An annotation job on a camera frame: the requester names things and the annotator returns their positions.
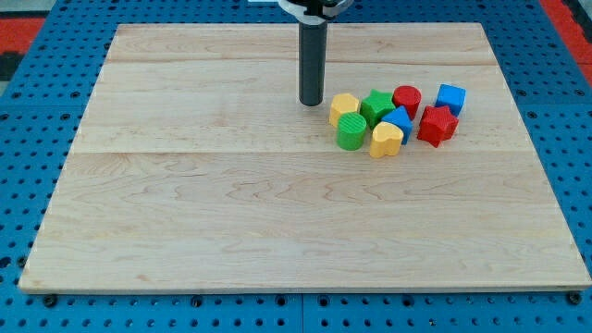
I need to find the yellow hexagon block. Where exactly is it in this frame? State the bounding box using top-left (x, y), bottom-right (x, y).
top-left (328, 93), bottom-right (360, 128)

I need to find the wooden board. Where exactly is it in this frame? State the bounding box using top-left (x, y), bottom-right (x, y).
top-left (18, 23), bottom-right (591, 294)

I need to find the blue triangle block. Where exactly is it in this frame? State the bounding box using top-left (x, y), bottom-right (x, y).
top-left (381, 105), bottom-right (413, 145)

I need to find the blue cube block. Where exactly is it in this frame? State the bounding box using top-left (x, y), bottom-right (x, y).
top-left (435, 84), bottom-right (466, 117)

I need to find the yellow heart block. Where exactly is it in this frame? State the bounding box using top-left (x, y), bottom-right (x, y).
top-left (369, 122), bottom-right (404, 158)

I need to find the green star block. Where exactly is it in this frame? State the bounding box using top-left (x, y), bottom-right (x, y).
top-left (360, 89), bottom-right (395, 130)

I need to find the green cylinder block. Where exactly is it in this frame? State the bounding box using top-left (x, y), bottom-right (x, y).
top-left (336, 113), bottom-right (367, 151)

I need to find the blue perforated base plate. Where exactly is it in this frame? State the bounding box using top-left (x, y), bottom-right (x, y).
top-left (1, 0), bottom-right (591, 332)

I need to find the red star block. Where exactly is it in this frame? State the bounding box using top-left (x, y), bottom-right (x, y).
top-left (417, 105), bottom-right (459, 148)

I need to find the red cylinder block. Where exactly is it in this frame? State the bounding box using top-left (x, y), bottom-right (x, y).
top-left (392, 85), bottom-right (422, 120)

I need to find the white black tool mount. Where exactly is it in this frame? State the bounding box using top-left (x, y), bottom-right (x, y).
top-left (277, 0), bottom-right (353, 25)

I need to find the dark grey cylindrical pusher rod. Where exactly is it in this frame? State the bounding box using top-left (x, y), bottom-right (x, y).
top-left (299, 22), bottom-right (327, 106)

